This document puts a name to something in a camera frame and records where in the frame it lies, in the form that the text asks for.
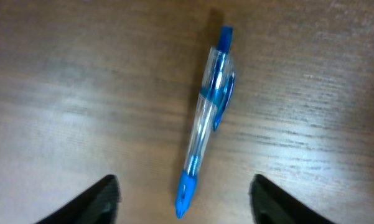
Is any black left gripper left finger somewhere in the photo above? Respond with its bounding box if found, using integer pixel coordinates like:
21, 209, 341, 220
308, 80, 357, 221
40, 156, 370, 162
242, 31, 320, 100
37, 174, 121, 224

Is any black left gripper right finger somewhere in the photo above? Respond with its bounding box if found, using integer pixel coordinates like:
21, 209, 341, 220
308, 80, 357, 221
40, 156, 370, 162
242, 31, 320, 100
250, 174, 334, 224

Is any blue ballpoint pen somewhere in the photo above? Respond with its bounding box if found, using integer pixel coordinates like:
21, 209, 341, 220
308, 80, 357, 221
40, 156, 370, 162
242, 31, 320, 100
175, 26, 235, 219

